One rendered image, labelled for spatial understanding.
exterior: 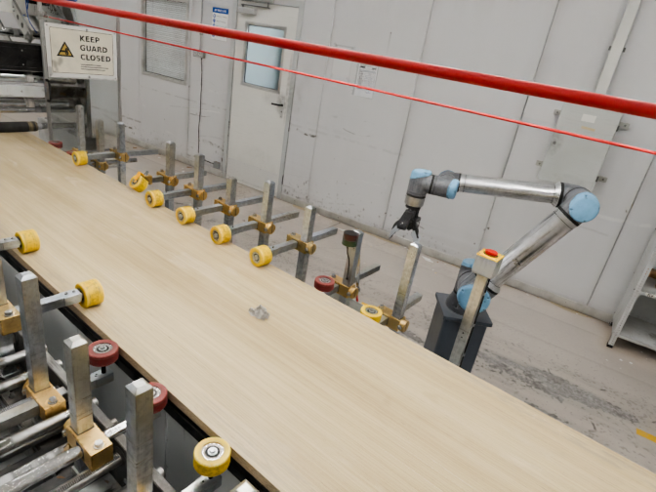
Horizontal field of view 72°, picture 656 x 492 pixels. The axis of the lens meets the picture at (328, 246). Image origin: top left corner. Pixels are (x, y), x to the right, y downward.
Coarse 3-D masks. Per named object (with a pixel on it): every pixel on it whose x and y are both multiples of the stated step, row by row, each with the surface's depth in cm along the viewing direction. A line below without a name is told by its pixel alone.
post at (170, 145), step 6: (168, 144) 241; (174, 144) 243; (168, 150) 242; (174, 150) 244; (168, 156) 244; (174, 156) 245; (168, 162) 245; (174, 162) 247; (168, 168) 246; (174, 168) 248; (168, 174) 247; (174, 174) 249; (168, 186) 250; (174, 186) 252; (168, 204) 254
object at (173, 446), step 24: (48, 312) 160; (72, 312) 146; (48, 336) 165; (72, 336) 150; (96, 336) 140; (120, 360) 132; (120, 384) 135; (120, 408) 139; (168, 408) 120; (168, 432) 123; (192, 432) 114; (168, 456) 126; (192, 456) 117; (168, 480) 130; (192, 480) 120; (240, 480) 105
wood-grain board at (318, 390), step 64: (0, 192) 209; (64, 192) 221; (128, 192) 235; (64, 256) 167; (128, 256) 174; (192, 256) 182; (128, 320) 138; (192, 320) 143; (256, 320) 149; (320, 320) 155; (192, 384) 118; (256, 384) 122; (320, 384) 126; (384, 384) 130; (448, 384) 135; (256, 448) 103; (320, 448) 106; (384, 448) 109; (448, 448) 112; (512, 448) 115; (576, 448) 119
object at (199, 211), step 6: (246, 198) 238; (252, 198) 239; (258, 198) 242; (216, 204) 223; (240, 204) 233; (246, 204) 236; (252, 204) 240; (198, 210) 212; (204, 210) 215; (210, 210) 218; (216, 210) 221; (222, 210) 224
